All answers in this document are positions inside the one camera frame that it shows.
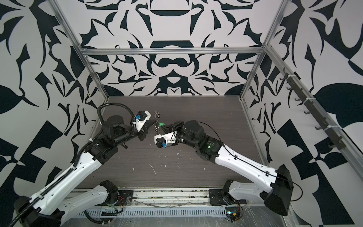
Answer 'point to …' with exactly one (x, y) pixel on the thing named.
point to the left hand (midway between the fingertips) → (152, 116)
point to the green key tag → (161, 124)
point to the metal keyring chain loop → (156, 123)
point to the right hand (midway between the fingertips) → (164, 122)
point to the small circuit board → (232, 213)
